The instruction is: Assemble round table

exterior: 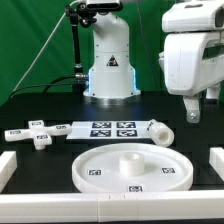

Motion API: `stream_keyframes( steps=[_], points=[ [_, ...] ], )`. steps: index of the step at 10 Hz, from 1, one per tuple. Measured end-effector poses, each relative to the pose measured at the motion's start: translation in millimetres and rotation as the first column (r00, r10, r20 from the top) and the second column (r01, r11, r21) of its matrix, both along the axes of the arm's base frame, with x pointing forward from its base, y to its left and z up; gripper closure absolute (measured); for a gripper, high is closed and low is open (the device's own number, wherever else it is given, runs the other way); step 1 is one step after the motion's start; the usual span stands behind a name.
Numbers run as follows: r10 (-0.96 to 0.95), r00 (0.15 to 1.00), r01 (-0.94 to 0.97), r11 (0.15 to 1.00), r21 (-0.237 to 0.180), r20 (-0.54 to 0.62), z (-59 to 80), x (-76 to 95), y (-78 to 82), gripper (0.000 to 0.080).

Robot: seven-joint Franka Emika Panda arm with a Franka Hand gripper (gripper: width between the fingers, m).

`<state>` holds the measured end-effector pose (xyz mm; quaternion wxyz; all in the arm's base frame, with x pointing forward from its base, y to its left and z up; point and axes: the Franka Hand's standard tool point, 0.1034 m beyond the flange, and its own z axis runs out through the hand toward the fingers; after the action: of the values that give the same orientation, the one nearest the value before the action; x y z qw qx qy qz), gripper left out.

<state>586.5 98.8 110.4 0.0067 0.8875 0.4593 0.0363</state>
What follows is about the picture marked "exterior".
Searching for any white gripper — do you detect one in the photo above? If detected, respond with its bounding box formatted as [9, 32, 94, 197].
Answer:
[160, 32, 224, 123]

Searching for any white round table top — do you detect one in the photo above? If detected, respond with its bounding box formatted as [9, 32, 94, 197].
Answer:
[72, 143, 193, 193]

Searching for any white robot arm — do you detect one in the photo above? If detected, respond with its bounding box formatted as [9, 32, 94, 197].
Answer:
[84, 0, 224, 123]

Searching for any white right fence block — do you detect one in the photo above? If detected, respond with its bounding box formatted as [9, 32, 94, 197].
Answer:
[209, 147, 224, 181]

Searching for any white fence block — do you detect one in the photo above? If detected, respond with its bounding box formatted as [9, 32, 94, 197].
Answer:
[209, 147, 224, 181]
[0, 151, 17, 193]

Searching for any white front fence bar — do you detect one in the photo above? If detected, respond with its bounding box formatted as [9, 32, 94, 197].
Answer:
[0, 190, 224, 223]

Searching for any white marker plate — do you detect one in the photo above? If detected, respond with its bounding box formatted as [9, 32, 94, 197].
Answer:
[67, 121, 150, 140]

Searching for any white cross-shaped table base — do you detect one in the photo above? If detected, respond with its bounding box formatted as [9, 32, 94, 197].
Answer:
[4, 120, 72, 150]

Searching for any white left fence block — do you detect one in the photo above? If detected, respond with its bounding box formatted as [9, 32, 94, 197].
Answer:
[0, 151, 17, 193]

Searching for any black cable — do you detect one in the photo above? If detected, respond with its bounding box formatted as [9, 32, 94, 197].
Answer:
[9, 75, 89, 99]

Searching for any white cable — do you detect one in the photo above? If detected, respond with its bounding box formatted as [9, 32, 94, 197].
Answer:
[12, 0, 88, 93]

